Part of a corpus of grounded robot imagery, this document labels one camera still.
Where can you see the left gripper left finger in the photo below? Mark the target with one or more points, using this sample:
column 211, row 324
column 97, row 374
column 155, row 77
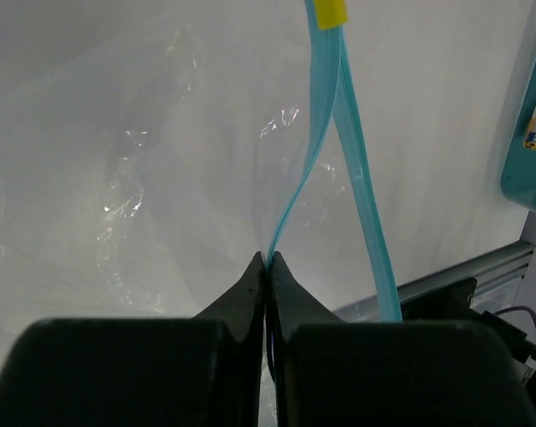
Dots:
column 200, row 371

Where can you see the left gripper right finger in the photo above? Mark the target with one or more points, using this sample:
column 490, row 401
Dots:
column 329, row 372

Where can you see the clear zip top bag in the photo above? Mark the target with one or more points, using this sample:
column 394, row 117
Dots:
column 150, row 149

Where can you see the teal plastic tray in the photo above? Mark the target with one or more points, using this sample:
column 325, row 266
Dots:
column 533, row 124

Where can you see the aluminium mounting rail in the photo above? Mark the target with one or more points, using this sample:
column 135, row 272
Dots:
column 498, row 277

